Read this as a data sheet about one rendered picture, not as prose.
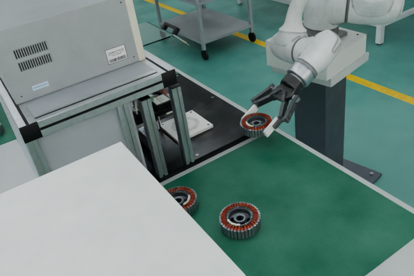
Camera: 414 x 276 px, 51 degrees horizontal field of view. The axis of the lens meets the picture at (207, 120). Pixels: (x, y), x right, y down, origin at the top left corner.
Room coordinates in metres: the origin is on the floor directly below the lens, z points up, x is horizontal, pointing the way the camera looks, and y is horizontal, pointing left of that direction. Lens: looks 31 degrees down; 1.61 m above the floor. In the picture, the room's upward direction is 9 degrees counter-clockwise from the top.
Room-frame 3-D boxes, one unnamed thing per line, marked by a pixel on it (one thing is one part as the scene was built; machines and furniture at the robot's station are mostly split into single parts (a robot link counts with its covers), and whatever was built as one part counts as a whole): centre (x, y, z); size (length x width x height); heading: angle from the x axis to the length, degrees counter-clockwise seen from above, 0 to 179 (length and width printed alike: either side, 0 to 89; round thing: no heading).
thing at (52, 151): (1.00, 0.34, 0.91); 0.28 x 0.03 x 0.32; 118
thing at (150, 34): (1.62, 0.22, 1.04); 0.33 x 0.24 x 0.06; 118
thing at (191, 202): (0.96, 0.12, 0.77); 0.11 x 0.11 x 0.04
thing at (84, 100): (1.33, 0.42, 1.09); 0.68 x 0.44 x 0.05; 28
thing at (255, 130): (1.23, -0.16, 0.82); 0.11 x 0.11 x 0.04
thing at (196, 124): (1.37, 0.08, 0.78); 0.15 x 0.15 x 0.01; 28
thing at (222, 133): (1.47, 0.15, 0.76); 0.64 x 0.47 x 0.02; 28
